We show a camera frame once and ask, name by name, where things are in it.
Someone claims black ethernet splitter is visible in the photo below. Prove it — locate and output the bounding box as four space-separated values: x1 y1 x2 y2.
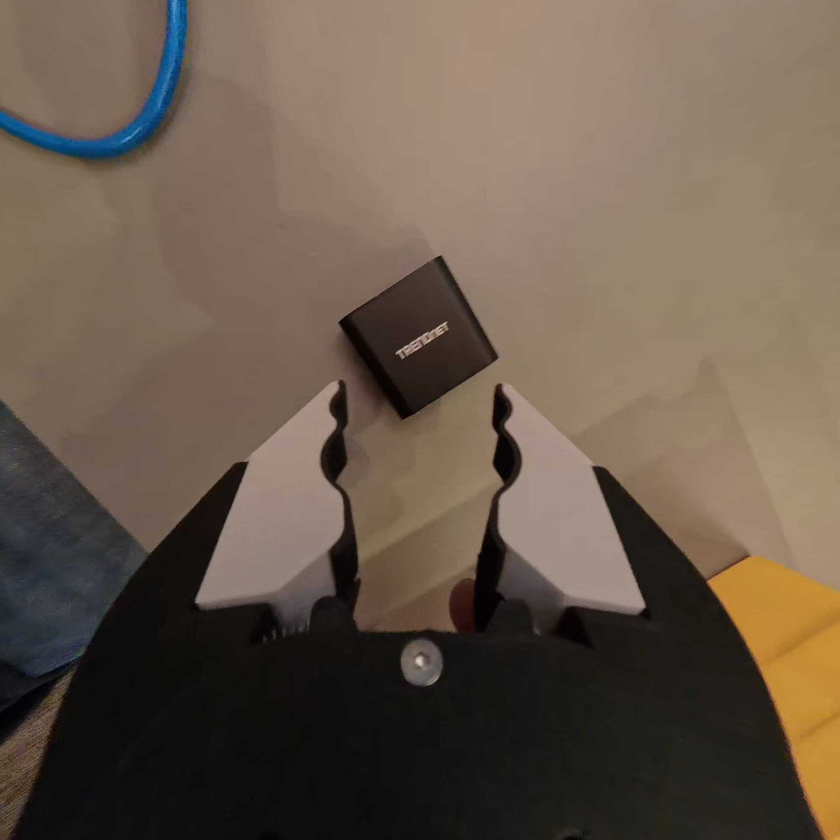
338 256 500 420

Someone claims blue ethernet cable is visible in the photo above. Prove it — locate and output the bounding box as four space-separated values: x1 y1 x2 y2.
0 0 189 160

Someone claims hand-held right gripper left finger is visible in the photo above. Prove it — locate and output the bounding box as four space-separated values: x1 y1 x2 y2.
194 379 361 619

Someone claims yellow plastic bin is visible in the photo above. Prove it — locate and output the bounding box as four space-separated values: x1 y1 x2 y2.
705 554 840 840

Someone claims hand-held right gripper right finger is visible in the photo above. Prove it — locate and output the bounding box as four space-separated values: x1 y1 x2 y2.
475 382 648 632

